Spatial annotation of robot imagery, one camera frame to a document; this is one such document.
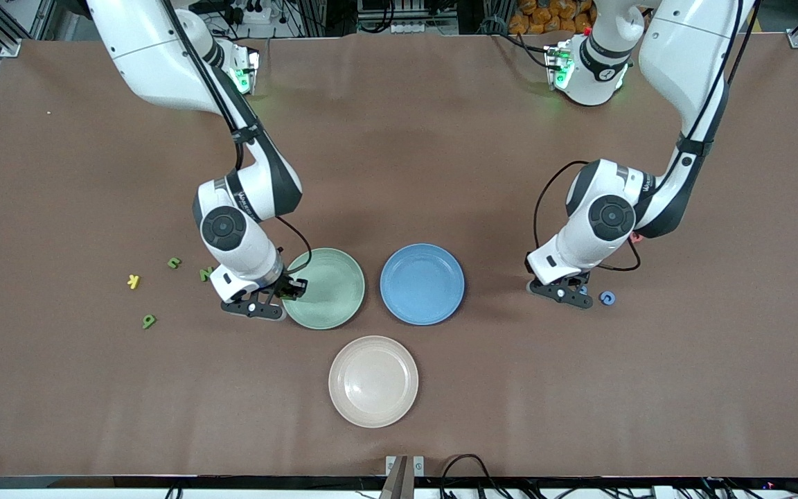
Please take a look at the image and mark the light green plate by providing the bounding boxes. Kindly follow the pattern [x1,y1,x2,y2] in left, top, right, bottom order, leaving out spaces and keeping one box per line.
[281,247,366,331]

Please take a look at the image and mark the blue plate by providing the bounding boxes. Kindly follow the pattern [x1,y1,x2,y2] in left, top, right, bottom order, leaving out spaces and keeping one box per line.
[380,243,466,326]

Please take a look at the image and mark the beige plate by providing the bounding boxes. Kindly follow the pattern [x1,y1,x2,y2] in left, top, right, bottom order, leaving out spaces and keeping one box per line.
[328,335,419,429]

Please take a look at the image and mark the brown table cover sheet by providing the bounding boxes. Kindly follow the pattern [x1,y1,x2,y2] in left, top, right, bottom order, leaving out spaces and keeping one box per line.
[0,33,798,479]

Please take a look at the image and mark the orange packets pile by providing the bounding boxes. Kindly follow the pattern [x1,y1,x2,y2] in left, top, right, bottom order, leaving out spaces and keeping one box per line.
[508,0,597,35]

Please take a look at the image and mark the white power strip with plugs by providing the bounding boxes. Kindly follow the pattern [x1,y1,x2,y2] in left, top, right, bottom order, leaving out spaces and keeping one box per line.
[222,0,282,25]

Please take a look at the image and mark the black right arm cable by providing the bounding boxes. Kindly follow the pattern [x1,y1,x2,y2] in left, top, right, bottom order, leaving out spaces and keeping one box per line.
[160,0,314,278]

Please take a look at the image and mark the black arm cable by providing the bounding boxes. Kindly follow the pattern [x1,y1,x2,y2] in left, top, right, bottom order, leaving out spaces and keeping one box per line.
[160,0,314,278]
[533,0,760,274]

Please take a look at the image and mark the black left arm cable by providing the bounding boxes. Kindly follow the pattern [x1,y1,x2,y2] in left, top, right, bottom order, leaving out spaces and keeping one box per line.
[533,0,760,274]

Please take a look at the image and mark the black cable loop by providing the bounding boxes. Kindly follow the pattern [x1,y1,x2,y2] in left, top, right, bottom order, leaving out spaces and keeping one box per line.
[438,454,493,499]

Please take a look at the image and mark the grey metal camera mount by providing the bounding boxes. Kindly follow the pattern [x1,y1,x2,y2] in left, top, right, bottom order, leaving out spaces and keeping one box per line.
[380,454,426,499]

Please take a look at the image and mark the black floor cables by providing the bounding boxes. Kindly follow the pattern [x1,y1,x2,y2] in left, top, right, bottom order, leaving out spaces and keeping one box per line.
[700,464,798,499]

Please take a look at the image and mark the black cable bundle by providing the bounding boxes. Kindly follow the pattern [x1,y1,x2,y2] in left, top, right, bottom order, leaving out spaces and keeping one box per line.
[356,0,396,34]

